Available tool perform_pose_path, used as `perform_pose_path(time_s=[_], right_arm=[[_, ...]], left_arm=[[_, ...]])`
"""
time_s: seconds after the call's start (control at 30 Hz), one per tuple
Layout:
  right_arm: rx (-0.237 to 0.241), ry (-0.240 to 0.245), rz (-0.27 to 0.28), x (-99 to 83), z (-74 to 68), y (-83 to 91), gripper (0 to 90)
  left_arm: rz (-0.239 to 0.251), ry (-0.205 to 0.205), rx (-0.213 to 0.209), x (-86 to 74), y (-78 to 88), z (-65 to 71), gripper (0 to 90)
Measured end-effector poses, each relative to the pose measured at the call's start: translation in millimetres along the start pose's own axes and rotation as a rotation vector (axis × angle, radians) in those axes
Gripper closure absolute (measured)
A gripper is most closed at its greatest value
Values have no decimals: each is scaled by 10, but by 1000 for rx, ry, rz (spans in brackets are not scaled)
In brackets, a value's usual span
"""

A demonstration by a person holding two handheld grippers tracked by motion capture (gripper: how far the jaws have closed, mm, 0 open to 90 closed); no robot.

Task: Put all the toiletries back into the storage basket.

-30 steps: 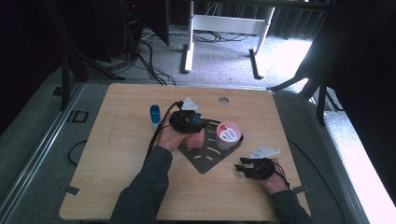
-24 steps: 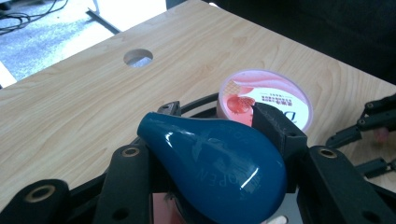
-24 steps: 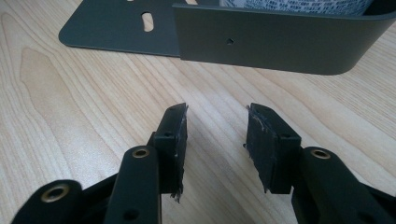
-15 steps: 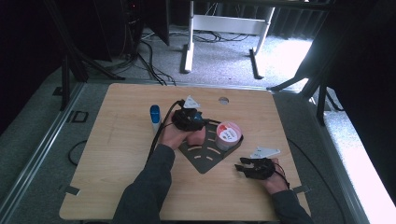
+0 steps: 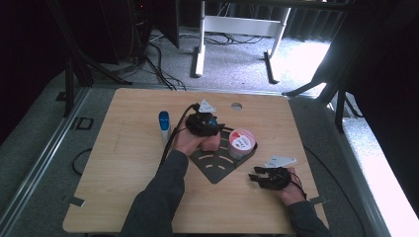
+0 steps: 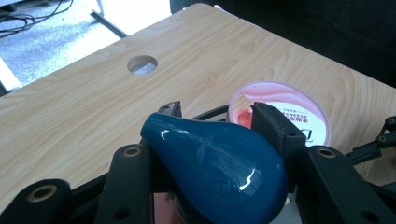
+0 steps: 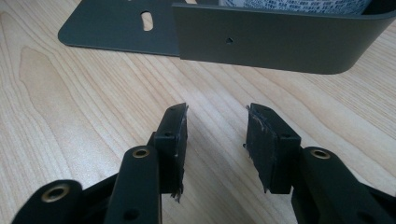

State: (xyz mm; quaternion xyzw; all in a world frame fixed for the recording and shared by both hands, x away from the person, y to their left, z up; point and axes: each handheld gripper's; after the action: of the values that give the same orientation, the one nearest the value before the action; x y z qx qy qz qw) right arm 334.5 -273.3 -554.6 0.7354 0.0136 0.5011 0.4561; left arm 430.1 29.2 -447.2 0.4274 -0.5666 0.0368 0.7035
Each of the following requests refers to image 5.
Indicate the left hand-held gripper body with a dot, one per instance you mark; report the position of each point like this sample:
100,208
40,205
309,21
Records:
199,124

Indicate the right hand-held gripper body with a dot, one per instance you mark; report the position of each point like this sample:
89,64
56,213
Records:
278,179

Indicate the pink round jar white lid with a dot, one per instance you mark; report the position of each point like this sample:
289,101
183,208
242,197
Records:
242,141

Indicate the white bottle blue cap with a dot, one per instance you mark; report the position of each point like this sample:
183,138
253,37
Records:
164,128

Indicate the black fan-shaped slotted shelf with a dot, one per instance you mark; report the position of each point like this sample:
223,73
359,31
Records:
217,172

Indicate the person's right hand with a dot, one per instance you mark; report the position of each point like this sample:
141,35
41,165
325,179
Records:
293,194

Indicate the person's left hand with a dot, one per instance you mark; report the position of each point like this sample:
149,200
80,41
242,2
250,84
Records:
187,143

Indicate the grey tape strip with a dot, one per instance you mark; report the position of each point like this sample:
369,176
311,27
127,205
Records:
318,200
74,201

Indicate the black metal stand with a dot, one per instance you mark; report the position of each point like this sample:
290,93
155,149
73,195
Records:
339,105

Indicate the dark computer tower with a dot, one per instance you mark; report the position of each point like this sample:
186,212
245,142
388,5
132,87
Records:
125,29

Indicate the black tripod stand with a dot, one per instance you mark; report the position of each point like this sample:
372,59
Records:
77,64

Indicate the dark pleated curtain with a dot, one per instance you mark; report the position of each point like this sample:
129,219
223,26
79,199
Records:
316,24

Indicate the white desk frame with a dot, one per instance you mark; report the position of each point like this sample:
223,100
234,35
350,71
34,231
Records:
240,25

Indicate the black rectangular floor bracket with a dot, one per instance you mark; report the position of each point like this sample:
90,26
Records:
79,123

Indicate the aluminium floor rail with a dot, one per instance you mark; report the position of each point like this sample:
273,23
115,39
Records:
39,164

